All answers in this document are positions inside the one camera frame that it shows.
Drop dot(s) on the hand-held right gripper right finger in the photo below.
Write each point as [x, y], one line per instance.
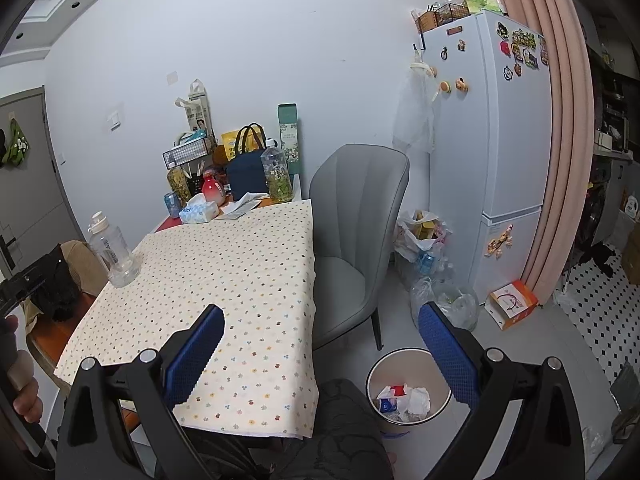
[450, 355]

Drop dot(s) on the hanging clear plastic bag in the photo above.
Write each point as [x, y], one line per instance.
[415, 110]

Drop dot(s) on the dark jacket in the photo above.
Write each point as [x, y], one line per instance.
[55, 290]

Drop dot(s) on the white trash bin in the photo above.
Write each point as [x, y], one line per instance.
[425, 365]

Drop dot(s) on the grey upholstered chair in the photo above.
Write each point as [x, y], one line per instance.
[355, 210]

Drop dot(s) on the clear bottle with green label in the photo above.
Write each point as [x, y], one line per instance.
[276, 175]

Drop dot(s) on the green card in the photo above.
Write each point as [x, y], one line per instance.
[480, 1]

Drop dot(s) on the yellow snack packet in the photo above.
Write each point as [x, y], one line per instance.
[229, 141]

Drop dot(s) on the grey door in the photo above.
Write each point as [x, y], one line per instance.
[35, 195]

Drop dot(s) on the black utensil holder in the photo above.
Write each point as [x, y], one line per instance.
[195, 185]

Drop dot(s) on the navy lunch bag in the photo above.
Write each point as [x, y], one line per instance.
[247, 170]

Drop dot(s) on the orange white cardboard box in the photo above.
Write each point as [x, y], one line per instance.
[512, 305]

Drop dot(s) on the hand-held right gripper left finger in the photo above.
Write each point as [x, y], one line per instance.
[195, 355]

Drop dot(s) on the white paper sheet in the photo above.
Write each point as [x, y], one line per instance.
[242, 206]

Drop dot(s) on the green tea bottle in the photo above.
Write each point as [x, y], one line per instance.
[179, 185]

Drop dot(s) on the white fridge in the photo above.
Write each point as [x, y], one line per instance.
[495, 150]

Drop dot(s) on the printed white paper bag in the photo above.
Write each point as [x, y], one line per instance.
[199, 112]

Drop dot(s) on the white light switch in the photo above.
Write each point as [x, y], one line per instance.
[171, 78]
[114, 120]

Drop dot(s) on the brown chair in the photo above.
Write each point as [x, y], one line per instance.
[82, 260]

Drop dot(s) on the group of fridge magnets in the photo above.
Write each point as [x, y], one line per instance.
[525, 47]

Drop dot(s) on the clear plastic water jug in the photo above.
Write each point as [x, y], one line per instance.
[114, 255]

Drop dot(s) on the white plastic bag of packaging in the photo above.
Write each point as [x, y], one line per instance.
[420, 245]

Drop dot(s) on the black cloth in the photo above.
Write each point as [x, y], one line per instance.
[599, 256]

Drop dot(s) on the pink curtain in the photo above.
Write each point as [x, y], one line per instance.
[545, 85]

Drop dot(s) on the red wrapper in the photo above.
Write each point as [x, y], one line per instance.
[398, 390]

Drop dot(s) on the person's left hand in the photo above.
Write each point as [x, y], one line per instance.
[29, 402]

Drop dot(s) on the black hat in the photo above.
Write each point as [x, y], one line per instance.
[2, 144]

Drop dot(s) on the blue white tissue box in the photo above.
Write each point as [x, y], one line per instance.
[199, 212]

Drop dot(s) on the red white bottle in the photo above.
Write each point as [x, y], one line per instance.
[212, 191]

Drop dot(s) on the blue drink can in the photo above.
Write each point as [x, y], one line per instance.
[172, 205]

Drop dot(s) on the green plush hanger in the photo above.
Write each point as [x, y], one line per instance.
[15, 142]

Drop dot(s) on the tall green box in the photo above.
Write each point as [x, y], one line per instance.
[288, 135]

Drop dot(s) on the brown round plush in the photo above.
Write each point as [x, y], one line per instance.
[220, 155]

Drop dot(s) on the large brown cardboard box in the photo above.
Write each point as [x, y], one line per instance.
[632, 255]

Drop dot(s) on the brown wicker box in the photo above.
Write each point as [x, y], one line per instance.
[427, 21]

